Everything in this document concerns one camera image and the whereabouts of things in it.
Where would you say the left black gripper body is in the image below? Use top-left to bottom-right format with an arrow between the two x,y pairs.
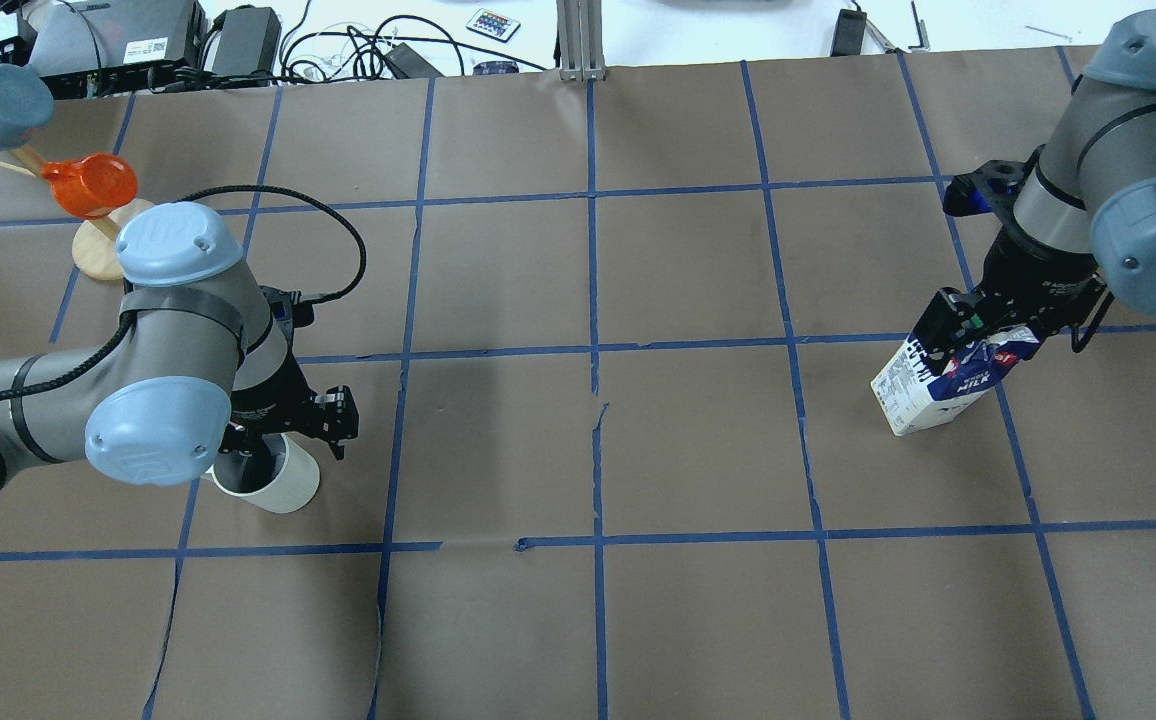
223,288 -> 360,461

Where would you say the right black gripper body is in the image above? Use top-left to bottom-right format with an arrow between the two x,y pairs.
943,158 -> 1114,354

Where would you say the white mug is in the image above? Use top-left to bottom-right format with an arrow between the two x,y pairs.
207,433 -> 319,514

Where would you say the blue white milk carton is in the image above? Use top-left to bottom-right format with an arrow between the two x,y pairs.
870,325 -> 1042,437

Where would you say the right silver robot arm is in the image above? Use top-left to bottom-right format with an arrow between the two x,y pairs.
913,9 -> 1156,374

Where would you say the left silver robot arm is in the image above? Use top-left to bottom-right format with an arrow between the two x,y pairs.
0,201 -> 360,512

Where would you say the wooden mug tree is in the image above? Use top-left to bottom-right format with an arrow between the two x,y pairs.
0,127 -> 153,281

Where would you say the orange mug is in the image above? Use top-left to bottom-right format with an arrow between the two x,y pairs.
40,153 -> 139,218

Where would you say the black power adapter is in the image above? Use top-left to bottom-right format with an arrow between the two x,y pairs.
206,5 -> 281,86

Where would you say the black red computer box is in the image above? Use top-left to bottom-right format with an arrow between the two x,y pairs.
0,1 -> 207,99

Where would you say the small remote control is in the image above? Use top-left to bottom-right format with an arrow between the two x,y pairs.
465,8 -> 520,44

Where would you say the aluminium frame post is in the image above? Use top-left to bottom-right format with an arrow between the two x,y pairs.
556,0 -> 607,82

